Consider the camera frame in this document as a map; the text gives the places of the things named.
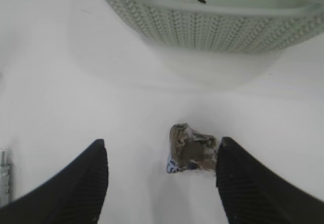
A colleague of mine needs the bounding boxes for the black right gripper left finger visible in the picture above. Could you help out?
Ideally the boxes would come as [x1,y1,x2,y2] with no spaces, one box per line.
[1,139,108,223]

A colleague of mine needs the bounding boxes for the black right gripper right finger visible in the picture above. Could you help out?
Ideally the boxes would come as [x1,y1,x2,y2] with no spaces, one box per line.
[216,137,323,223]

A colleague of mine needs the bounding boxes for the small paper ball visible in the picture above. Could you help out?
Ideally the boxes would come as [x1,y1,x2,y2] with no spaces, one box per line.
[166,123,219,175]

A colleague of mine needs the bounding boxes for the white grey pen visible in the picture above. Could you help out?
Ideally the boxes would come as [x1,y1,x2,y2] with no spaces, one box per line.
[0,149,12,207]

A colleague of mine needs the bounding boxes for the green plastic woven basket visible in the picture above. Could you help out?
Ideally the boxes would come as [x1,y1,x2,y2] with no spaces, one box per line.
[105,0,323,54]

